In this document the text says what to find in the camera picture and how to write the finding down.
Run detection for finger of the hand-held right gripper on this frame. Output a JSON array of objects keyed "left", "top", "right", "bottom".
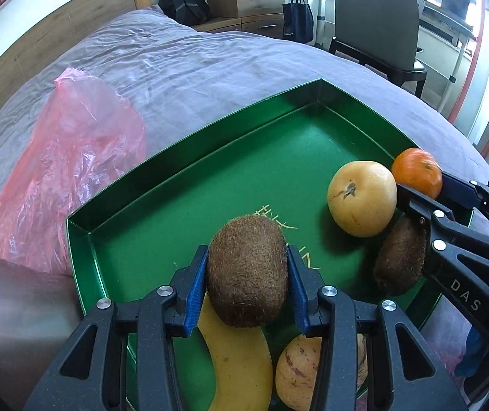
[
  {"left": 440, "top": 172, "right": 489, "bottom": 245},
  {"left": 396, "top": 183, "right": 489, "bottom": 266}
]

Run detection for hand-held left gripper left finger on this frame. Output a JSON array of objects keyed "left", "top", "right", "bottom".
[{"left": 22, "top": 245, "right": 210, "bottom": 411}]

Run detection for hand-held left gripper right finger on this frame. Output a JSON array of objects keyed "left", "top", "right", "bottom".
[{"left": 286, "top": 246, "right": 463, "bottom": 411}]

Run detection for orange tangerine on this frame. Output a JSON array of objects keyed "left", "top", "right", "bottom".
[{"left": 391, "top": 148, "right": 443, "bottom": 200}]

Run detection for brown kiwi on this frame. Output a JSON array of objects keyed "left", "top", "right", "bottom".
[
  {"left": 207, "top": 215, "right": 290, "bottom": 328},
  {"left": 373, "top": 216, "right": 429, "bottom": 295}
]

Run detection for yellow apple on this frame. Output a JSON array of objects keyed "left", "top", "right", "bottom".
[{"left": 327, "top": 160, "right": 398, "bottom": 238}]

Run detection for striped pepino melon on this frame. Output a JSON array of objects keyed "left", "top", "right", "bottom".
[{"left": 275, "top": 333, "right": 368, "bottom": 411}]

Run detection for yellow banana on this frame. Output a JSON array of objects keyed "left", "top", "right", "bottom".
[{"left": 196, "top": 293, "right": 274, "bottom": 411}]

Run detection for green tray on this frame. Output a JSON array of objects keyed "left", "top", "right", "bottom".
[{"left": 65, "top": 78, "right": 476, "bottom": 411}]

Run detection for person's right hand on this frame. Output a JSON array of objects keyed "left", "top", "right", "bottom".
[{"left": 457, "top": 327, "right": 489, "bottom": 377}]

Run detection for pink plastic sheet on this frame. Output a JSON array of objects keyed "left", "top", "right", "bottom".
[{"left": 0, "top": 67, "right": 469, "bottom": 379}]

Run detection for black and steel electric kettle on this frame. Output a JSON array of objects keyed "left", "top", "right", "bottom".
[{"left": 0, "top": 246, "right": 85, "bottom": 411}]

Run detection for grey office chair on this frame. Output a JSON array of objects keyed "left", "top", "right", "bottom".
[{"left": 327, "top": 0, "right": 427, "bottom": 97}]

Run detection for dark shopping bag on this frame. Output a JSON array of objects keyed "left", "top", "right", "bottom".
[{"left": 282, "top": 0, "right": 314, "bottom": 43}]

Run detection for black backpack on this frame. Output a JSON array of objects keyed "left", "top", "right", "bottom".
[{"left": 158, "top": 0, "right": 211, "bottom": 26}]

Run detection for wooden headboard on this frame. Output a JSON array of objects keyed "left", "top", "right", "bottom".
[{"left": 0, "top": 0, "right": 151, "bottom": 131}]

